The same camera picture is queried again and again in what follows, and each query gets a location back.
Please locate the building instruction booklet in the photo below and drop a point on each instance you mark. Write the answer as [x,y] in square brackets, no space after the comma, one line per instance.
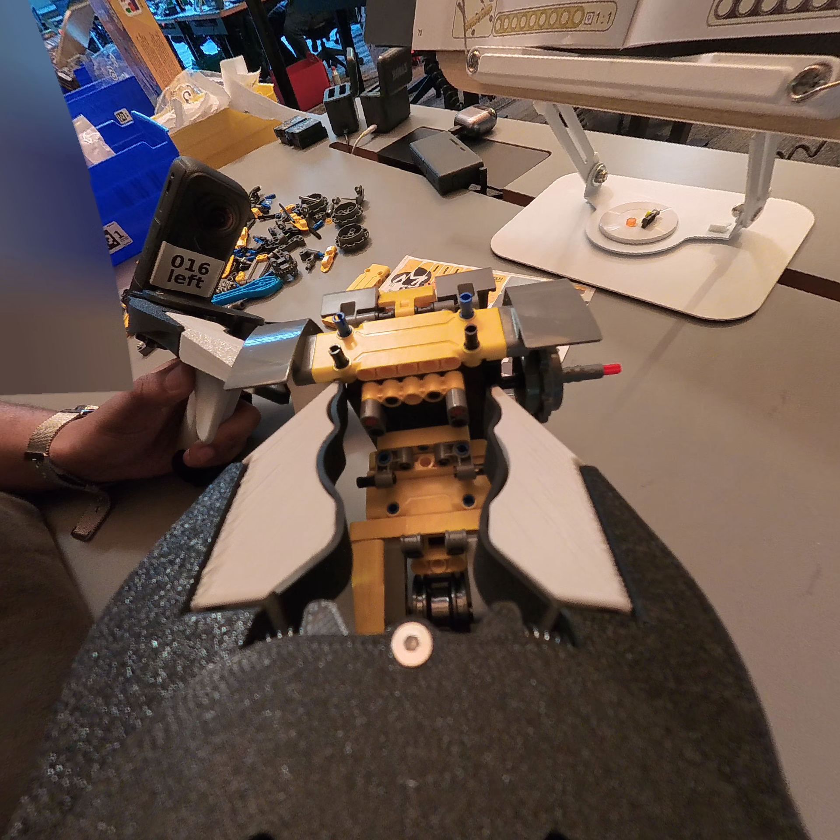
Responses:
[558,19]

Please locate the yellow brick panel piece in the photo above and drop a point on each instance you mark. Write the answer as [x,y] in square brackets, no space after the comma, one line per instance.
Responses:
[369,277]

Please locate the person's left hand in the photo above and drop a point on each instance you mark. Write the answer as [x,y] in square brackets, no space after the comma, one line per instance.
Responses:
[131,433]

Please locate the pile of small brick parts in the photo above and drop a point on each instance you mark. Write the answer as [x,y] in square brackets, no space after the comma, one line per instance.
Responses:
[295,236]

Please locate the white book stand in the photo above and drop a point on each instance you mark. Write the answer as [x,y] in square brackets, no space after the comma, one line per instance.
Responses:
[656,262]

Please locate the person's left forearm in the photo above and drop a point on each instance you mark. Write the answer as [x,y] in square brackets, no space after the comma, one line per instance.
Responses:
[19,446]

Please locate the person's brown clothing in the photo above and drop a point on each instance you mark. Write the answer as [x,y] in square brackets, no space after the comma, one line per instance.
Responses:
[33,623]

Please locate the small black brick piece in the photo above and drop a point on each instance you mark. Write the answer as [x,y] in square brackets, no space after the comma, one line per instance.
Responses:
[649,216]

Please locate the black power bank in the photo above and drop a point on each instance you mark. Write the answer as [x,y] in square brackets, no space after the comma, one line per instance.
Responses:
[446,164]

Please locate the yellow cardboard box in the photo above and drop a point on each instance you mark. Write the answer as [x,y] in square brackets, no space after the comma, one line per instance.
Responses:
[223,134]

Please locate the blue storage bin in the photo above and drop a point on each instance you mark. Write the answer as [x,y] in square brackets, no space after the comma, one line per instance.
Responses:
[105,98]
[128,177]

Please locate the clear plastic bags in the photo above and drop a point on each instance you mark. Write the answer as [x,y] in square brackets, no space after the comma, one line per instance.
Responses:
[190,95]

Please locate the sticker sheet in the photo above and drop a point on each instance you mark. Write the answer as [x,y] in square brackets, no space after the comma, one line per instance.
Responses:
[413,279]

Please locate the yellow grey brick vehicle model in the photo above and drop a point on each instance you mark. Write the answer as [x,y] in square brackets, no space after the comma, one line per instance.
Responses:
[407,338]

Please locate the tall brown cardboard box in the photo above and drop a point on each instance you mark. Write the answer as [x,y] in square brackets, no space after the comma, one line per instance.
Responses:
[141,46]

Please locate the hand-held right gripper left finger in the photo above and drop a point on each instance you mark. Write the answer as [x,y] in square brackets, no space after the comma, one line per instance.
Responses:
[275,525]

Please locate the silver round metal object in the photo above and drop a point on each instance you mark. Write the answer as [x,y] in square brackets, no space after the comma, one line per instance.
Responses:
[476,121]

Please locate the black camera batteries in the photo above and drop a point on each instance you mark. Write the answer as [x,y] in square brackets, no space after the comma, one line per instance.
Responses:
[300,130]

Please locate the black battery charger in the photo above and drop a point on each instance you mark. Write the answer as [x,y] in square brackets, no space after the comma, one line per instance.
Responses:
[384,92]
[341,108]

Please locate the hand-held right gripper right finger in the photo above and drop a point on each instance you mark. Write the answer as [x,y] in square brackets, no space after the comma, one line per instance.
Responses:
[551,525]

